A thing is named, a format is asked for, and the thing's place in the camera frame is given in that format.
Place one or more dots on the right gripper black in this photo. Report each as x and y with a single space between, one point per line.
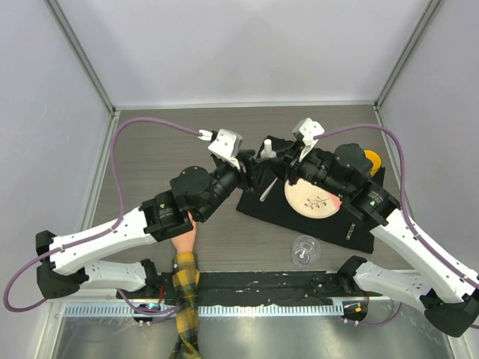
284 170

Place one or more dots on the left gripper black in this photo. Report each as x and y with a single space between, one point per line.
251 179

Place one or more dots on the clear nail polish bottle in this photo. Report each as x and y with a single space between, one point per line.
268 154

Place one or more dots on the yellow plaid sleeve forearm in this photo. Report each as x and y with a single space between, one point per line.
186 299

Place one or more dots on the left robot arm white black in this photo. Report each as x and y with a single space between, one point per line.
76 261

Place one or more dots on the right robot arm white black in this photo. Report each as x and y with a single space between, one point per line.
445 291

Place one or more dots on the mannequin hand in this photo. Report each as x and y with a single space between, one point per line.
185 242

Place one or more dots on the silver fork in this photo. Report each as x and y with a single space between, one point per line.
267 190

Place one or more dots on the pink cream ceramic plate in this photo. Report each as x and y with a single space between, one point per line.
311 201

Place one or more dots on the clear drinking glass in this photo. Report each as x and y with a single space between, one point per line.
305 250

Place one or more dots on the yellow mug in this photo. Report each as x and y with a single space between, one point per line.
376 161

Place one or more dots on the black cloth placemat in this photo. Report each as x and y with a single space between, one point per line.
276 210

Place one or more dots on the silver table knife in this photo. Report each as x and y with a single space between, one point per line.
350 231

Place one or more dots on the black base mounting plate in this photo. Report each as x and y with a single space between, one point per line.
248 288

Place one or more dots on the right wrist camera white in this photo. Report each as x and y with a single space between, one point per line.
306 131

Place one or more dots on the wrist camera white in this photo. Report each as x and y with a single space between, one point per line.
224 145
306 131

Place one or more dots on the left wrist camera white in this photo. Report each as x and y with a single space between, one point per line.
224 145

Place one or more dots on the white slotted cable duct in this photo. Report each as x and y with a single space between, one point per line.
123 310

